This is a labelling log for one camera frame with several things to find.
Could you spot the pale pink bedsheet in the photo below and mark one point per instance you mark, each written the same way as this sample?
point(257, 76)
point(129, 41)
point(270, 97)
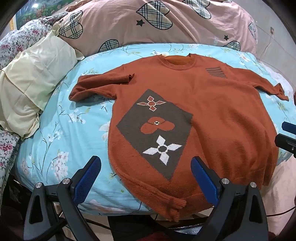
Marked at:
point(279, 199)

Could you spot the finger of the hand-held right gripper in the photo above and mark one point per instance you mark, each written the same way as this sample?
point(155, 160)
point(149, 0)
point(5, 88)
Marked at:
point(288, 142)

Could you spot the cream pillow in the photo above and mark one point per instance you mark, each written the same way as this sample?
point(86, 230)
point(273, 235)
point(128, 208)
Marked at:
point(34, 76)

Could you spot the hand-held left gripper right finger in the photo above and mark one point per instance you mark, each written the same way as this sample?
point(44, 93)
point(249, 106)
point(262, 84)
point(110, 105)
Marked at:
point(204, 180)

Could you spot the light blue floral blanket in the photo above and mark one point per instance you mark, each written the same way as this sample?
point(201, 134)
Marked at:
point(67, 129)

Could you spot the framed landscape painting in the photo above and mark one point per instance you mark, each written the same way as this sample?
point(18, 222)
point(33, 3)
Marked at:
point(30, 11)

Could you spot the pink quilt with plaid hearts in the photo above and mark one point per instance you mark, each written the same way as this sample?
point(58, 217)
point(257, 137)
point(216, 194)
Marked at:
point(129, 23)

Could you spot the orange knit sweater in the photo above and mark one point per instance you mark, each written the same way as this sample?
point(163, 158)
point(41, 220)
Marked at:
point(219, 111)

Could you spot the dark red cloth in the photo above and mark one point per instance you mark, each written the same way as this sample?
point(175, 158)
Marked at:
point(152, 236)

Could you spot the white and pink floral quilt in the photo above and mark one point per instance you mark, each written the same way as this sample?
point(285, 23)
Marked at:
point(20, 37)

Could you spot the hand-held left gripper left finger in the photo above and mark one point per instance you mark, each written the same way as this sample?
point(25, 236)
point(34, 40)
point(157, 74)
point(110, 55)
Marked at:
point(86, 180)

